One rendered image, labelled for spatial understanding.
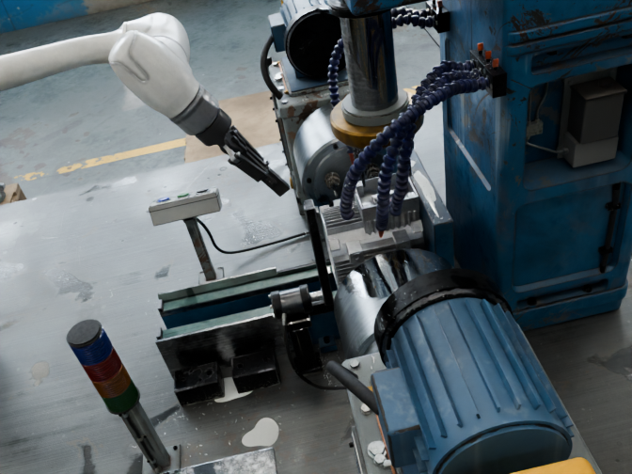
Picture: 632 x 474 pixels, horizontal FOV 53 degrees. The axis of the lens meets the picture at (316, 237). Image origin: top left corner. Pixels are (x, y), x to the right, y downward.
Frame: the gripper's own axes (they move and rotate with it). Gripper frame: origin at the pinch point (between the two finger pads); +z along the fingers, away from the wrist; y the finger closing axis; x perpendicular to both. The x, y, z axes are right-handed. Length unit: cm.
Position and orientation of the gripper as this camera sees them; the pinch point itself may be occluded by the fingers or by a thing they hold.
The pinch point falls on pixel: (274, 181)
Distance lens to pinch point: 137.1
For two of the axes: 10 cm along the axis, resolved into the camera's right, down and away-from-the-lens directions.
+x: -7.6, 5.7, 3.0
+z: 6.3, 5.4, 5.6
